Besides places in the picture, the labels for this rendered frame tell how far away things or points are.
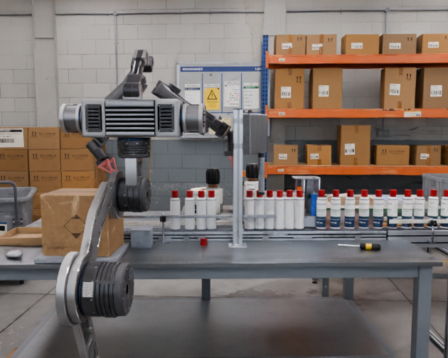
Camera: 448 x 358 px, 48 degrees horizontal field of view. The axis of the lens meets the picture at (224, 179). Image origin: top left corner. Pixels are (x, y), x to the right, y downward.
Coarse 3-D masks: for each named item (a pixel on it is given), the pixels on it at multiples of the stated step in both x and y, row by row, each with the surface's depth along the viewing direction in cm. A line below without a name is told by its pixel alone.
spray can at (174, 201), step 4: (172, 192) 257; (176, 192) 257; (172, 196) 257; (176, 196) 257; (172, 200) 256; (176, 200) 256; (172, 204) 256; (176, 204) 256; (172, 208) 257; (176, 208) 256; (172, 212) 257; (176, 212) 257; (172, 220) 257; (176, 220) 257; (180, 220) 259; (172, 224) 258; (176, 224) 257; (180, 224) 260; (172, 228) 258; (176, 228) 258; (180, 228) 260
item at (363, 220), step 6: (366, 192) 259; (360, 198) 260; (366, 198) 259; (360, 204) 260; (366, 204) 259; (360, 210) 260; (366, 210) 259; (360, 216) 261; (366, 216) 259; (360, 222) 261; (366, 222) 260; (360, 228) 261; (366, 228) 260
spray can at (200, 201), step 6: (198, 192) 257; (204, 192) 258; (198, 198) 257; (204, 198) 257; (198, 204) 257; (204, 204) 257; (198, 210) 257; (204, 210) 257; (198, 222) 258; (204, 222) 258; (198, 228) 258; (204, 228) 258
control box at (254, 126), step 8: (248, 120) 237; (256, 120) 241; (264, 120) 248; (248, 128) 238; (256, 128) 242; (264, 128) 248; (248, 136) 238; (256, 136) 242; (264, 136) 249; (248, 144) 239; (256, 144) 243; (264, 144) 249; (248, 152) 239; (256, 152) 243; (264, 152) 251
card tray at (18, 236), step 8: (8, 232) 260; (16, 232) 271; (24, 232) 271; (32, 232) 271; (40, 232) 272; (0, 240) 246; (8, 240) 246; (16, 240) 246; (24, 240) 246; (32, 240) 246; (40, 240) 246
